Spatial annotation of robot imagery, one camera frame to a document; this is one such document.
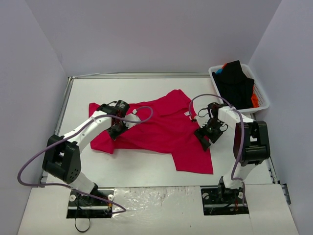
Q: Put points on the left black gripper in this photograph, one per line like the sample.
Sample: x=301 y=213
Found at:
x=117 y=130

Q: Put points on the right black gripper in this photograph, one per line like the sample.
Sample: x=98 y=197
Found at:
x=205 y=135

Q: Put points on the red t shirt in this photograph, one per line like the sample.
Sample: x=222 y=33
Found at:
x=168 y=130

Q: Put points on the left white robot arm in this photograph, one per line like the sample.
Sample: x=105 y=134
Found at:
x=62 y=160

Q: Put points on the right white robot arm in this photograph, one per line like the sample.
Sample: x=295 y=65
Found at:
x=250 y=147

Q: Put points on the black t shirt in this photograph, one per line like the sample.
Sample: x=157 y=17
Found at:
x=234 y=86

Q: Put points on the orange t shirt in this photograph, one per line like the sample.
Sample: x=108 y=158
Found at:
x=255 y=100

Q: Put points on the blue t shirt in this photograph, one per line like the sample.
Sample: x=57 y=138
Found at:
x=219 y=71

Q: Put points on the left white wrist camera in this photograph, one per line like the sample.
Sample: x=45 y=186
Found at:
x=131 y=119

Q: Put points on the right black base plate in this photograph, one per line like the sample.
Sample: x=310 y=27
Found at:
x=214 y=204

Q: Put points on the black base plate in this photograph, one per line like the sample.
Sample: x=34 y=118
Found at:
x=80 y=206
x=214 y=204

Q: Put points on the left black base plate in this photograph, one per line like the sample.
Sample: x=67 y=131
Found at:
x=80 y=206

